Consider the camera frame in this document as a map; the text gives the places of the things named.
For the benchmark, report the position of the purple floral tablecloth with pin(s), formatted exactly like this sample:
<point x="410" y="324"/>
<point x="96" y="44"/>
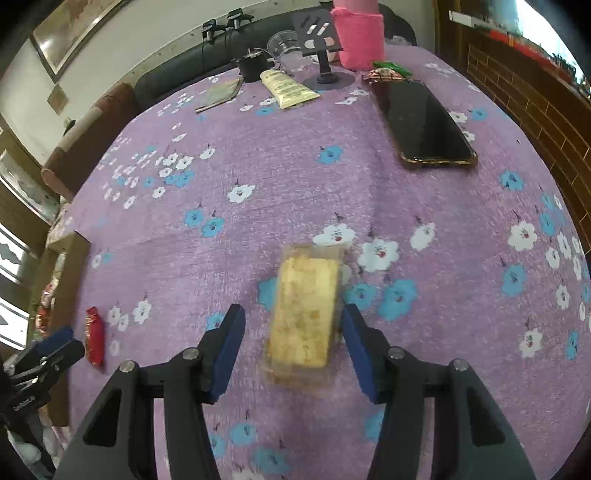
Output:
<point x="277" y="184"/>

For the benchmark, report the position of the small red snack packet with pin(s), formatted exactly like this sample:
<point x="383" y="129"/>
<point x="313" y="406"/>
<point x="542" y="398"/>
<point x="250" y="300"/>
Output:
<point x="94" y="337"/>

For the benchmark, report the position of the yellow cake packet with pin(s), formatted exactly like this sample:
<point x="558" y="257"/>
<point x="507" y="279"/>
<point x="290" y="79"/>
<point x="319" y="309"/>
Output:
<point x="304" y="314"/>

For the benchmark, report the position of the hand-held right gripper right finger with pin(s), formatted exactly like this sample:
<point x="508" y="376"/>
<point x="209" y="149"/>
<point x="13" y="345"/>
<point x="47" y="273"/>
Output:
<point x="358" y="355"/>

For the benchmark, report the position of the gold stick packet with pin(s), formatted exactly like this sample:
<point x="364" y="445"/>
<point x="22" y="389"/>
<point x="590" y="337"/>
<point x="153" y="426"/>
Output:
<point x="286" y="87"/>

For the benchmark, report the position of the clear plastic cup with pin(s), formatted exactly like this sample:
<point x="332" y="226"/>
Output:
<point x="282" y="44"/>

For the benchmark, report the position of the black jar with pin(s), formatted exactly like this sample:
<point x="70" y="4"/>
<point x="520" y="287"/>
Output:
<point x="251" y="69"/>

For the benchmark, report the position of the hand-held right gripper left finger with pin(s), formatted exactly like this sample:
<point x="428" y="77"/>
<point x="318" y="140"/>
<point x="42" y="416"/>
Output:
<point x="228" y="350"/>

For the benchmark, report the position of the wooden wall plaque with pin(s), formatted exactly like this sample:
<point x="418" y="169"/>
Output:
<point x="57" y="99"/>

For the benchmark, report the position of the brown armchair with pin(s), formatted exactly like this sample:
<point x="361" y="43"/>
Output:
<point x="92" y="134"/>

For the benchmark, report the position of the green wrapped candy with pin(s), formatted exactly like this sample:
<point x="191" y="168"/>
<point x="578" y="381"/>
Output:
<point x="392" y="67"/>

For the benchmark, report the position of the shallow cardboard box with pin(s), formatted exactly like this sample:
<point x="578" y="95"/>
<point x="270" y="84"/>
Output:
<point x="76" y="277"/>

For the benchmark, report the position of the flat pale sachet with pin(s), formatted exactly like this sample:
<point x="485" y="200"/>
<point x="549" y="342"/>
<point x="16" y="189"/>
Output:
<point x="219" y="94"/>

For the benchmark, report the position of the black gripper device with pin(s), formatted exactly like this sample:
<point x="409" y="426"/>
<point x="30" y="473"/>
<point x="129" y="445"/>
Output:
<point x="239" y="16"/>
<point x="210" y="27"/>

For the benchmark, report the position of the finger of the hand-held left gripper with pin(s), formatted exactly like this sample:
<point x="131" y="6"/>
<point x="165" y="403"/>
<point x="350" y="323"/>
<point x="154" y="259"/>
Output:
<point x="55" y="362"/>
<point x="53" y="341"/>

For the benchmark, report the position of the brown wrapped candy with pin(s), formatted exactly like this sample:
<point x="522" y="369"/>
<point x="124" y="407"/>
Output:
<point x="383" y="75"/>

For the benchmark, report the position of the black leather sofa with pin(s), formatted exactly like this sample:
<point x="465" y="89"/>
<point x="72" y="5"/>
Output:
<point x="184" y="74"/>

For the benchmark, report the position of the black smartphone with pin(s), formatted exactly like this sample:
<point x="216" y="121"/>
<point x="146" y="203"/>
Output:
<point x="425" y="124"/>

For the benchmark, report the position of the framed wall painting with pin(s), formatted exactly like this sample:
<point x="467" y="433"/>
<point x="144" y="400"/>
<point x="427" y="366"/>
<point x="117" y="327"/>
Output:
<point x="69" y="32"/>

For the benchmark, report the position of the black phone stand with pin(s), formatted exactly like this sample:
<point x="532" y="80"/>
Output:
<point x="325" y="67"/>

